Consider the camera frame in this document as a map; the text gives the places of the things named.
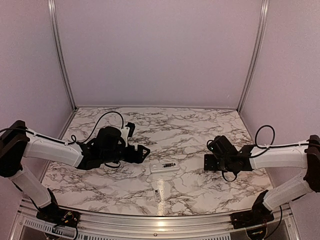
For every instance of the white battery cover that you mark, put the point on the white battery cover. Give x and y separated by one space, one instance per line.
157 196

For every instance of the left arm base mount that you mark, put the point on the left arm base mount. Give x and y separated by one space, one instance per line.
54 214

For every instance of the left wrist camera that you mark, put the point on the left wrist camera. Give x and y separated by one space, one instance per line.
127 132

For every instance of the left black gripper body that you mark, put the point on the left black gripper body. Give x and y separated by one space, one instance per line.
112 156

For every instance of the front aluminium rail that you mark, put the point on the front aluminium rail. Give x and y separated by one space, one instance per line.
106 226

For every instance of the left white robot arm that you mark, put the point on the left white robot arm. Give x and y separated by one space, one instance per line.
18 142

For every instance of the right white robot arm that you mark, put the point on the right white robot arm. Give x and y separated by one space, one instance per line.
225 158

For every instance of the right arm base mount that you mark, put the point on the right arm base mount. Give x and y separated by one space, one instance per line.
258 214

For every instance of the left aluminium frame post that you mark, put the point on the left aluminium frame post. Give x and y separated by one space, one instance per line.
60 56

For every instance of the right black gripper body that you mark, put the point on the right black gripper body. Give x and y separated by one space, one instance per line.
209 160

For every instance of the right aluminium frame post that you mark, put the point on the right aluminium frame post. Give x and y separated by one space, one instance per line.
261 29

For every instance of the aluminium frame post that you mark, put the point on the aluminium frame post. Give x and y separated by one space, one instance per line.
60 56
261 29

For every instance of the white remote control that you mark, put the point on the white remote control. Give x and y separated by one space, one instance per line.
164 167

